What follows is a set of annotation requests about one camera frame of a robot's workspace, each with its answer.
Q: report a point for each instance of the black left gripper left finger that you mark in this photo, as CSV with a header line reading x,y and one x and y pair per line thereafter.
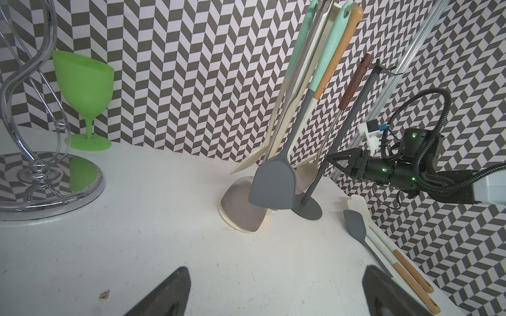
x,y
170,297

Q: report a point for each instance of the green plastic goblet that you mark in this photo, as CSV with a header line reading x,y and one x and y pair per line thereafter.
x,y
87,85

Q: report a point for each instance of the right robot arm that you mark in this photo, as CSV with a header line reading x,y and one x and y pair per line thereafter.
x,y
420,147

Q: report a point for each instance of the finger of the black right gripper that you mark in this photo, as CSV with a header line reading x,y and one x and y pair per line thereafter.
x,y
346,161

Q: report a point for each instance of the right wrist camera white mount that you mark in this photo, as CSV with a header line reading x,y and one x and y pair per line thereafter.
x,y
372,131

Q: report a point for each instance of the grey turner mint handle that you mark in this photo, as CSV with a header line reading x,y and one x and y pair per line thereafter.
x,y
274,184

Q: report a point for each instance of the steel spoon brown handle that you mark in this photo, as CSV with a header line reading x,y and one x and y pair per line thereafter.
x,y
307,169

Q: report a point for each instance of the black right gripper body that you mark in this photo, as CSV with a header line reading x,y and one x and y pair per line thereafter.
x,y
375,169

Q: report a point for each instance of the cream spatula cream handle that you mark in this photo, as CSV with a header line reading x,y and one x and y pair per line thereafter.
x,y
252,157

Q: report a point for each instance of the dark grey utensil rack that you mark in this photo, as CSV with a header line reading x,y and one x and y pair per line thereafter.
x,y
305,206

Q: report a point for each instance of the chrome wire glass rack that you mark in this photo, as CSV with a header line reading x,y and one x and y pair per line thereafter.
x,y
41,184

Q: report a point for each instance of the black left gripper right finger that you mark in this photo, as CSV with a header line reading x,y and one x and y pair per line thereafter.
x,y
385,297

